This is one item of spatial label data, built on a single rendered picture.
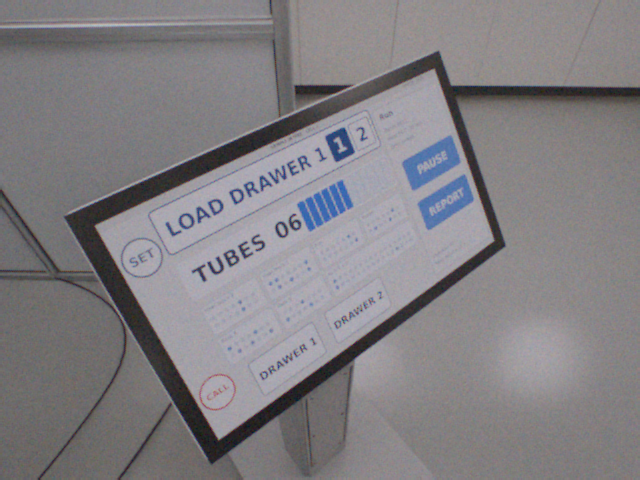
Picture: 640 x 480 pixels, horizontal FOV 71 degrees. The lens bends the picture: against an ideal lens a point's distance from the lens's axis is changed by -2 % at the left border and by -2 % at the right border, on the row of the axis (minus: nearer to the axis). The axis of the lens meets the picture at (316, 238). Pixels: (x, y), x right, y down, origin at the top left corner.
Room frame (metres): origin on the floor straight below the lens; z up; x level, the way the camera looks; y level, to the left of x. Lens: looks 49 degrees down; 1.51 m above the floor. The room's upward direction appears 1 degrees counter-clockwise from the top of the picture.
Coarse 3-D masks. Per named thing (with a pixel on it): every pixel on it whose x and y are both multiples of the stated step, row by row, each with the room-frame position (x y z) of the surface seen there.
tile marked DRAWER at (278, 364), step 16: (304, 336) 0.27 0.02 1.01; (320, 336) 0.28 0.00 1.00; (272, 352) 0.25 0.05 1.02; (288, 352) 0.25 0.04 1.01; (304, 352) 0.26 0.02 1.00; (320, 352) 0.26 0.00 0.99; (256, 368) 0.23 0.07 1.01; (272, 368) 0.24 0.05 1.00; (288, 368) 0.24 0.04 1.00; (304, 368) 0.24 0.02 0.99; (272, 384) 0.22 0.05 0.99
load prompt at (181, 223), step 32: (352, 128) 0.48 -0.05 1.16; (288, 160) 0.42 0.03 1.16; (320, 160) 0.43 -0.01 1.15; (352, 160) 0.45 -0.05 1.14; (192, 192) 0.36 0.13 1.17; (224, 192) 0.37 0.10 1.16; (256, 192) 0.38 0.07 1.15; (288, 192) 0.39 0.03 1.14; (160, 224) 0.32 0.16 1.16; (192, 224) 0.33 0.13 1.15; (224, 224) 0.34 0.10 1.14
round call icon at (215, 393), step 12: (216, 372) 0.22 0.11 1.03; (228, 372) 0.22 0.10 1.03; (204, 384) 0.21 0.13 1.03; (216, 384) 0.21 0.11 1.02; (228, 384) 0.21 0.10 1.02; (204, 396) 0.20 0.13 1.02; (216, 396) 0.20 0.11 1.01; (228, 396) 0.20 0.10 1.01; (240, 396) 0.20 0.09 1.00; (204, 408) 0.19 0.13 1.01; (216, 408) 0.19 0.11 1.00
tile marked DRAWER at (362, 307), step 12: (360, 288) 0.33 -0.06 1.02; (372, 288) 0.34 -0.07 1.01; (384, 288) 0.34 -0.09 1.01; (348, 300) 0.32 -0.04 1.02; (360, 300) 0.32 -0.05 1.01; (372, 300) 0.33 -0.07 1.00; (384, 300) 0.33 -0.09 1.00; (324, 312) 0.30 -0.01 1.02; (336, 312) 0.30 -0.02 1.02; (348, 312) 0.31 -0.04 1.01; (360, 312) 0.31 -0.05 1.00; (372, 312) 0.32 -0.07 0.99; (336, 324) 0.29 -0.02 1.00; (348, 324) 0.30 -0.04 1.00; (360, 324) 0.30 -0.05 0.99; (336, 336) 0.28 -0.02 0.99; (348, 336) 0.28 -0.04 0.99
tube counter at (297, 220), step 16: (384, 160) 0.46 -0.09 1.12; (352, 176) 0.43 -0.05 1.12; (368, 176) 0.44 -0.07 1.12; (384, 176) 0.45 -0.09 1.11; (320, 192) 0.40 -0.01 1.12; (336, 192) 0.41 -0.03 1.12; (352, 192) 0.42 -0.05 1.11; (368, 192) 0.43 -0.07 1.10; (288, 208) 0.38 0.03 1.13; (304, 208) 0.38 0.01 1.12; (320, 208) 0.39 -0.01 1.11; (336, 208) 0.40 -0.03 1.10; (352, 208) 0.40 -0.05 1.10; (272, 224) 0.36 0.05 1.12; (288, 224) 0.36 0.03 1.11; (304, 224) 0.37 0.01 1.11; (320, 224) 0.38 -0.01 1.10; (288, 240) 0.35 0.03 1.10
